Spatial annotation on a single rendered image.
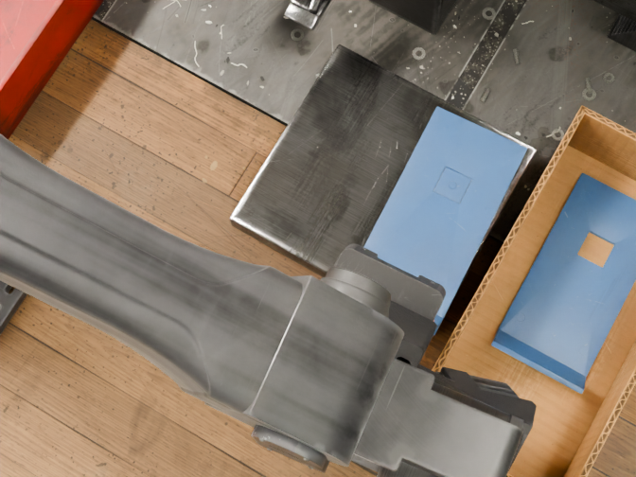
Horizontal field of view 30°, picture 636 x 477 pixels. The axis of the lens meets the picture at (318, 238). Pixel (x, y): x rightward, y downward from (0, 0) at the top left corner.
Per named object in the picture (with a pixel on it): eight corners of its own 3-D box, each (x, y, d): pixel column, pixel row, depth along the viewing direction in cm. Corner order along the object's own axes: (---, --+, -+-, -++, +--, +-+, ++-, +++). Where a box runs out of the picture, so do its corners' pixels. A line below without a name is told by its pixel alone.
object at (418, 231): (338, 296, 81) (338, 287, 78) (436, 108, 84) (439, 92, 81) (431, 343, 80) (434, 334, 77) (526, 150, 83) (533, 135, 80)
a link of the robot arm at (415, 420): (528, 395, 64) (562, 357, 53) (469, 545, 62) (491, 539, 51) (332, 312, 66) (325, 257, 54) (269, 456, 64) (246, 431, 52)
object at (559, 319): (485, 351, 85) (491, 344, 82) (581, 173, 89) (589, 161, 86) (574, 399, 84) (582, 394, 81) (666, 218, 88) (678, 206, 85)
